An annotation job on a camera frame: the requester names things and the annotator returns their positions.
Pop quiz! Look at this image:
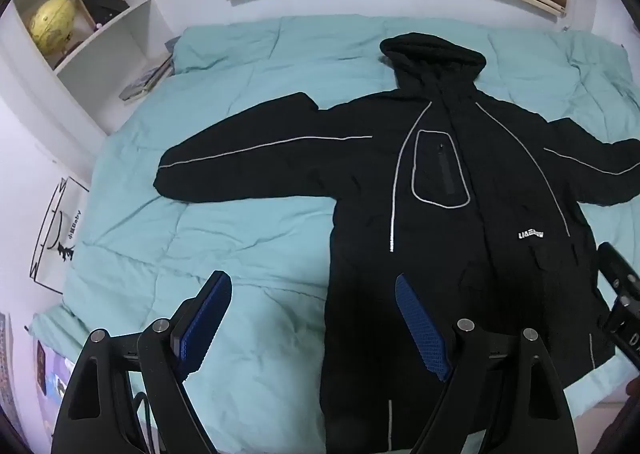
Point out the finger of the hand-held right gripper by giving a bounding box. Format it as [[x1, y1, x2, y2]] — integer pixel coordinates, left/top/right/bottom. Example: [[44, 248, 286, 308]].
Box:
[[597, 241, 640, 295]]

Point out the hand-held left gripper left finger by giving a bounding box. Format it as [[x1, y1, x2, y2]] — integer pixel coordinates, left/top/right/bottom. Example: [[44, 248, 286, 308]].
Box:
[[52, 271, 233, 454]]

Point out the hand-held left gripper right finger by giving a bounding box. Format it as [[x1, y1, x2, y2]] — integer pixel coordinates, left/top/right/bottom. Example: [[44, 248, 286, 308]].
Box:
[[395, 274, 586, 454]]

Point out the black hooded jacket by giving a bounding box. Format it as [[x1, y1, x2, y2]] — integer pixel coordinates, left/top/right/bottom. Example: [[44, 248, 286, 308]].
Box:
[[154, 32, 640, 454]]

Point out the teal quilted blanket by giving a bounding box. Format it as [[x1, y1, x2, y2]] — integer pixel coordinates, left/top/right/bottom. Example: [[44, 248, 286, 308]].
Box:
[[27, 16, 640, 454]]

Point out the colourful printed paper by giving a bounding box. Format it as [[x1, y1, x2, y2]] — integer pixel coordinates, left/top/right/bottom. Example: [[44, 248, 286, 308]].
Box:
[[32, 339, 76, 397]]

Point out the white box with drawing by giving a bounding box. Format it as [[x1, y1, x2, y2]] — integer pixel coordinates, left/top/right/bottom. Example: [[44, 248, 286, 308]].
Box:
[[27, 176, 91, 297]]

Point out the stack of flat books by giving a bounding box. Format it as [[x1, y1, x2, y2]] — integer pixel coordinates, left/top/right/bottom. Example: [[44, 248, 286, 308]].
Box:
[[119, 54, 176, 102]]

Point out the white bookshelf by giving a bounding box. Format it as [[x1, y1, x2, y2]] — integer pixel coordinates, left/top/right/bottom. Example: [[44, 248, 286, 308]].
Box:
[[0, 0, 173, 137]]

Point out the yellow globe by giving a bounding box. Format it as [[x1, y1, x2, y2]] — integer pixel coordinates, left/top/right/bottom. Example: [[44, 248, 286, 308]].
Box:
[[29, 0, 76, 54]]

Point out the black box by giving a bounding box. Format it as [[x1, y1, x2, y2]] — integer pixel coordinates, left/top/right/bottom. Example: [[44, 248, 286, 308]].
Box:
[[77, 0, 132, 27]]

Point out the black cable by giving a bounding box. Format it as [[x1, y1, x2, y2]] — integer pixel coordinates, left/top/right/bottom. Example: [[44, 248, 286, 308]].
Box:
[[131, 391, 167, 454]]

